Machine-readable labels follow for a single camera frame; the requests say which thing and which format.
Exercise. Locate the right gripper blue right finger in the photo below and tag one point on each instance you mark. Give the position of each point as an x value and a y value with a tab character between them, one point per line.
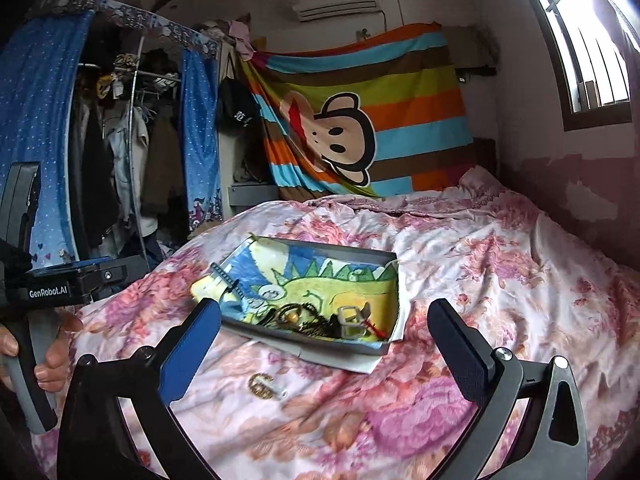
465	351

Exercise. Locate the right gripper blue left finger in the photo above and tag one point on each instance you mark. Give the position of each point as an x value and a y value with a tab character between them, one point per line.
184	347

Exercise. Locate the red string gold pendant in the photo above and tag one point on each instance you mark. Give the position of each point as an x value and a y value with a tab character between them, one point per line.
264	387

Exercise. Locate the brown hair tie yellow bead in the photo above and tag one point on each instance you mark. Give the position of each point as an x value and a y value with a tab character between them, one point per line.
286	317

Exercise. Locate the floral pink bed quilt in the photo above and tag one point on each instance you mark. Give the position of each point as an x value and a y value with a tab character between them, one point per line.
347	382

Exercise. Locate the clear hair clip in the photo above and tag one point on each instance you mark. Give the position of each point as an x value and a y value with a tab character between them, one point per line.
354	321

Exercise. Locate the grey shallow box tray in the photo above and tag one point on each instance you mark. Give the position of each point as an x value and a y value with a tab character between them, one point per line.
320	309

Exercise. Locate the grey bedside shelf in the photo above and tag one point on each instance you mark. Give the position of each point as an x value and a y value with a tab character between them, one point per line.
250	194

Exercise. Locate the blue dotted wardrobe curtain left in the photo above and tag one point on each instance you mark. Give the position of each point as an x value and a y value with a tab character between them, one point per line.
38	70

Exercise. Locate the blue dotted wardrobe curtain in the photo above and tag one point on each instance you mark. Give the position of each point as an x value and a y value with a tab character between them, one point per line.
200	150
38	70

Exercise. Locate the striped monkey cartoon blanket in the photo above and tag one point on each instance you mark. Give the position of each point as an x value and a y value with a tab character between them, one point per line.
380	117

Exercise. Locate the blue dotted wardrobe curtain right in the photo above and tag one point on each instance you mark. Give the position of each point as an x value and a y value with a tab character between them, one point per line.
200	150

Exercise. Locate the barred window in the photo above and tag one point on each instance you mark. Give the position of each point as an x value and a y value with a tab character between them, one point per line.
586	40

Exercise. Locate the white wall air conditioner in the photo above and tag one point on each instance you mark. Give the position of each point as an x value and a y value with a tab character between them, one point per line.
316	10

